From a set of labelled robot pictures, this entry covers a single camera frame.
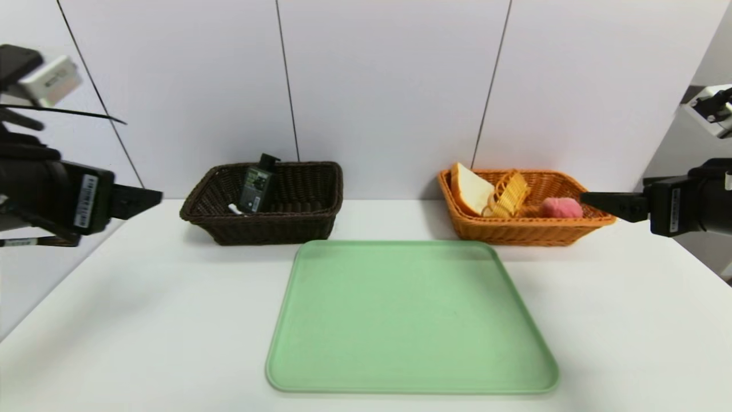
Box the dark soap dispenser bottle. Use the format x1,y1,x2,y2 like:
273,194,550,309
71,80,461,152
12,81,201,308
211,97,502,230
238,153,281,214

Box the white bread slice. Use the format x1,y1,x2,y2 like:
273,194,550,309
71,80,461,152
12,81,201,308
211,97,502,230
449,162,496,217

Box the orange wicker basket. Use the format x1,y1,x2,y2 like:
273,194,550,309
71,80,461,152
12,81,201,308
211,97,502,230
437,168,617,247

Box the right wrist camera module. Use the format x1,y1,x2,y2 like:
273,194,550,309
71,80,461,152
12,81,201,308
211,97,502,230
679,84,732,140

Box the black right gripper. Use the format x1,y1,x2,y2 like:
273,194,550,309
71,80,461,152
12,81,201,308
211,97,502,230
579,175,732,237

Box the dark brown wicker basket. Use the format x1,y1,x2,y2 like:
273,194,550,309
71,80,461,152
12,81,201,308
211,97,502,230
180,161,344,246

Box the light green plastic tray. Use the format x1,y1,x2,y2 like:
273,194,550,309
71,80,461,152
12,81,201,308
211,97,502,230
265,239,560,395

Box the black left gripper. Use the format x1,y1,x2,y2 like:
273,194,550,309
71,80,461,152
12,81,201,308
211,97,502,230
0,159,164,236

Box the red peach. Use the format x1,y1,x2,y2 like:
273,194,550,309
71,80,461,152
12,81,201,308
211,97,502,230
540,197,584,219

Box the thin black left camera cable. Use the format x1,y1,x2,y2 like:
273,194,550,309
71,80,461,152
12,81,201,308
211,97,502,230
0,104,128,248

